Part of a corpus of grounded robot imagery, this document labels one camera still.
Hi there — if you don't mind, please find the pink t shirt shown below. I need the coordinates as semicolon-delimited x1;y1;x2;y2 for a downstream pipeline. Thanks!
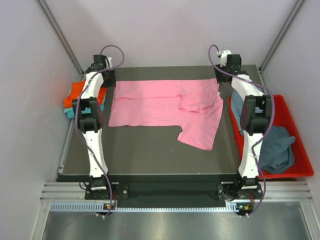
108;78;224;151

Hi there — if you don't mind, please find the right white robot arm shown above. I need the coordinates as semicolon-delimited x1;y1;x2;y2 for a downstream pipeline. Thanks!
214;50;275;198

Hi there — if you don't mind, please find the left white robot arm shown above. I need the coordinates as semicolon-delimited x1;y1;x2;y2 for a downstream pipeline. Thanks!
72;54;114;199

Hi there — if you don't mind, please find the grey-blue t shirt upper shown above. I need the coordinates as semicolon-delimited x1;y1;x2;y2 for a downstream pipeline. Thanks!
230;84;266;137

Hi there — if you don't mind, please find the grey-blue t shirt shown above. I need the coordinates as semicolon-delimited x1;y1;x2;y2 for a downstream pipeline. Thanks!
259;125;296;175
230;84;266;137

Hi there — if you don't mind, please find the folded orange t shirt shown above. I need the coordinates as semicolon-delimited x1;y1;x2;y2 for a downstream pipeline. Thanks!
63;81;108;109

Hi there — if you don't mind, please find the folded teal t shirt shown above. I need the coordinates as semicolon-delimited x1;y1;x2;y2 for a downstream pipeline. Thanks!
63;103;105;119

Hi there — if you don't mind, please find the red plastic bin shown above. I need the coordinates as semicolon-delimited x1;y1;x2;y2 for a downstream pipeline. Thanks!
227;94;314;180

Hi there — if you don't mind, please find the grey-blue t shirt lower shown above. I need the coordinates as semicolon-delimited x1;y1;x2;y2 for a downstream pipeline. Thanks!
259;125;296;175

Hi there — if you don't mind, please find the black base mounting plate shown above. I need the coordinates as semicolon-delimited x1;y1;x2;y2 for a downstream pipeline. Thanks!
56;173;264;208

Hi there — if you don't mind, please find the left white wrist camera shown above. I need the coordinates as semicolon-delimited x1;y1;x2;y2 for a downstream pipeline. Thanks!
106;57;113;69

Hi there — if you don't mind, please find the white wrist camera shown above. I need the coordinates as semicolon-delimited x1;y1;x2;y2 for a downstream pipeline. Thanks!
106;57;113;69
217;50;232;67

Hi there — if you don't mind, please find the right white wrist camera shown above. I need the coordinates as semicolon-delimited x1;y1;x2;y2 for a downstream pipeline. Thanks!
217;50;232;67

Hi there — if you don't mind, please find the left aluminium frame post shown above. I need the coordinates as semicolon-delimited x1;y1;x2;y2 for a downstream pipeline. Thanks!
35;0;83;75

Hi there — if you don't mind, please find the aluminium frame post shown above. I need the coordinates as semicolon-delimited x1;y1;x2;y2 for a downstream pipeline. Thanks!
35;0;83;75
258;0;307;74

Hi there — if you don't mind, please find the right aluminium frame post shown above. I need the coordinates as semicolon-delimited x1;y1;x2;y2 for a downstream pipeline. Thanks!
258;0;307;74

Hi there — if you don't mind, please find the front aluminium frame rail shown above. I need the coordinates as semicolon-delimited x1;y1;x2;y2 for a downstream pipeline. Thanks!
40;181;313;202

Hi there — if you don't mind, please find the grey slotted cable duct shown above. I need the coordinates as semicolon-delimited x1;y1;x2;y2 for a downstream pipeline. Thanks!
50;202;249;213

